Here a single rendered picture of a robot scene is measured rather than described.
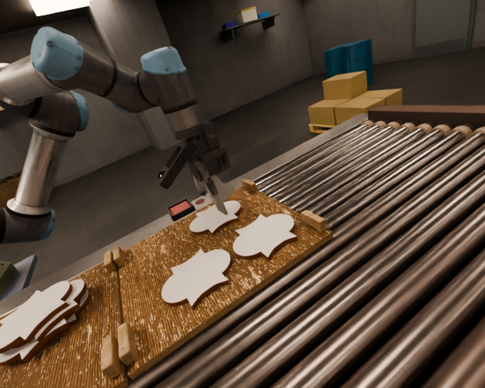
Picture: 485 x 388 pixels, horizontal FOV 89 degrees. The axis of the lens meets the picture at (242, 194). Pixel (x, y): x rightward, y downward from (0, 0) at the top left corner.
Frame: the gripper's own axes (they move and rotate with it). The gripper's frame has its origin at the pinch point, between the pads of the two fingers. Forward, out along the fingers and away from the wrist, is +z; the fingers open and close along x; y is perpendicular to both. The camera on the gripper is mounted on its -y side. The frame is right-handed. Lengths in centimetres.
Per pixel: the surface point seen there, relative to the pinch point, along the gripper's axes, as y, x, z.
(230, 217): 2.1, -4.7, 2.7
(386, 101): 271, 141, 63
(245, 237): 0.9, -14.4, 2.8
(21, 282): -60, 36, 10
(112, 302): -28.1, -7.9, 4.0
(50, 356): -39.0, -12.2, 4.0
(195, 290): -12.8, -19.7, 2.8
